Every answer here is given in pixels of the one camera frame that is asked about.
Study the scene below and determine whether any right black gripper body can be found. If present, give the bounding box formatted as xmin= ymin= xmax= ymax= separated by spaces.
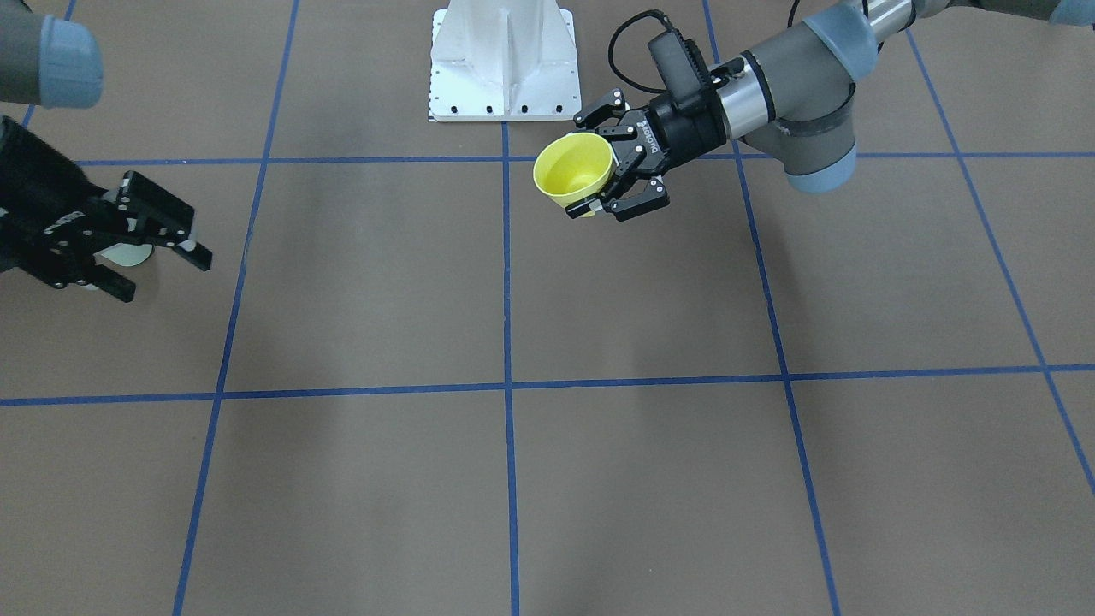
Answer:
xmin=1 ymin=115 xmax=112 ymax=272

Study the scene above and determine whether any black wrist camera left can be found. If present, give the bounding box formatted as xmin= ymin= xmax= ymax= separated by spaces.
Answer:
xmin=647 ymin=30 xmax=714 ymax=116

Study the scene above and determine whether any brown paper table mat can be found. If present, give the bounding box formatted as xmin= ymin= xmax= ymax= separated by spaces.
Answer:
xmin=3 ymin=1 xmax=1092 ymax=615

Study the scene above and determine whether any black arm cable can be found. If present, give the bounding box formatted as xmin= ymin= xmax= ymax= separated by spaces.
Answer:
xmin=607 ymin=9 xmax=685 ymax=95

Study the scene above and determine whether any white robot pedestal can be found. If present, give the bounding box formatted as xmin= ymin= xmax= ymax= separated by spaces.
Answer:
xmin=428 ymin=1 xmax=583 ymax=123

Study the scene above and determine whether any yellow plastic cup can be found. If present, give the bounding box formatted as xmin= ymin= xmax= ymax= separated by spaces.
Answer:
xmin=533 ymin=132 xmax=616 ymax=218

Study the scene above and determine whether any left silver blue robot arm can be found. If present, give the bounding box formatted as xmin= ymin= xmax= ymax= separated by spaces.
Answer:
xmin=560 ymin=1 xmax=953 ymax=222

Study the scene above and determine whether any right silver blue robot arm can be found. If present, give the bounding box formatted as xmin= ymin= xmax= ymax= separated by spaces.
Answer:
xmin=1 ymin=1 xmax=214 ymax=303

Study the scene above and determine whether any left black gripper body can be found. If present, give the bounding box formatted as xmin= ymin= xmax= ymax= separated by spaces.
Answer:
xmin=618 ymin=94 xmax=728 ymax=176

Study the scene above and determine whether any green plastic cup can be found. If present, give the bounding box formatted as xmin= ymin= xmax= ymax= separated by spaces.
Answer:
xmin=87 ymin=191 xmax=199 ymax=290

